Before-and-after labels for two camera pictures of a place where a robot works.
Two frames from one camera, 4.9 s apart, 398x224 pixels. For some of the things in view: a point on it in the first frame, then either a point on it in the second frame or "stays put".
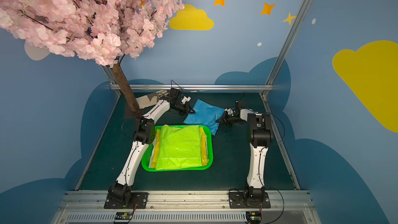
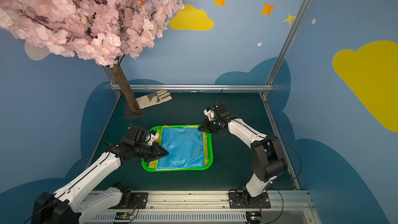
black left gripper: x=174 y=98 → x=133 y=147
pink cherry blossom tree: x=100 y=18 stays put
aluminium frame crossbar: x=268 y=87 stays put
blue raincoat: x=205 y=114 → x=185 y=147
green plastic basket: x=209 y=130 stays put
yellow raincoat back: x=204 y=146 stays put
